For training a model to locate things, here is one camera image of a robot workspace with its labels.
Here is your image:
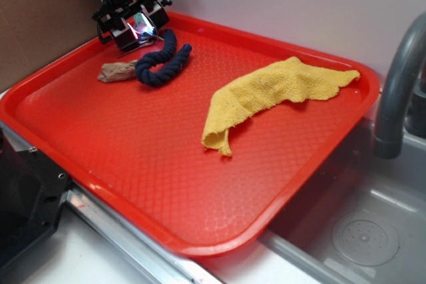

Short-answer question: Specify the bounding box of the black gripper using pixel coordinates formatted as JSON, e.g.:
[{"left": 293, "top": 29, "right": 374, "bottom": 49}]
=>
[{"left": 93, "top": 0, "right": 172, "bottom": 52}]

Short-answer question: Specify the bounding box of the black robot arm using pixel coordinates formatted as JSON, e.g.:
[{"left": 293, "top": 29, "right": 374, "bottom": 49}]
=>
[{"left": 92, "top": 0, "right": 172, "bottom": 53}]

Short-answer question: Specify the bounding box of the small driftwood piece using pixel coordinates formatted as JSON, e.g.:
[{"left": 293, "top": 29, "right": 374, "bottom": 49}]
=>
[{"left": 98, "top": 60, "right": 136, "bottom": 83}]

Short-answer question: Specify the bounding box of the brown cardboard panel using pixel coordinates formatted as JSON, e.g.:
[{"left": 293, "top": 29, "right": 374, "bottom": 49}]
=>
[{"left": 1, "top": 0, "right": 100, "bottom": 91}]

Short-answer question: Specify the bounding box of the red plastic tray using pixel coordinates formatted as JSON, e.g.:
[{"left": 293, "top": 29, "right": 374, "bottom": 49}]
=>
[{"left": 1, "top": 13, "right": 379, "bottom": 257}]

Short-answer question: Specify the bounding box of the yellow knitted cloth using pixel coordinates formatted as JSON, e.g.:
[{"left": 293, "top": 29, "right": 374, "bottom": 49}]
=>
[{"left": 202, "top": 57, "right": 361, "bottom": 157}]

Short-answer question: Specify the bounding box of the grey sink faucet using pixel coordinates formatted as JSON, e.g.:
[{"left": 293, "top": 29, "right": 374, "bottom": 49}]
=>
[{"left": 372, "top": 13, "right": 425, "bottom": 159}]

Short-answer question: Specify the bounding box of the grey plastic sink basin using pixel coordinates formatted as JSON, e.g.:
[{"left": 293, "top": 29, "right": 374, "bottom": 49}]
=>
[{"left": 259, "top": 77, "right": 426, "bottom": 284}]

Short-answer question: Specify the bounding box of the dark blue rope toy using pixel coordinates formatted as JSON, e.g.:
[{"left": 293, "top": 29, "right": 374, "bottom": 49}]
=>
[{"left": 135, "top": 29, "right": 192, "bottom": 88}]

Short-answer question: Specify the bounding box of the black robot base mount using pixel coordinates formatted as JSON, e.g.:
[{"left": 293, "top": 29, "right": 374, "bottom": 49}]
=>
[{"left": 1, "top": 132, "right": 71, "bottom": 271}]

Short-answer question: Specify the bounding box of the silver metal rail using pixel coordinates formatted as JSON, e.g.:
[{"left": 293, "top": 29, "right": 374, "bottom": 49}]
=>
[{"left": 1, "top": 125, "right": 218, "bottom": 283}]

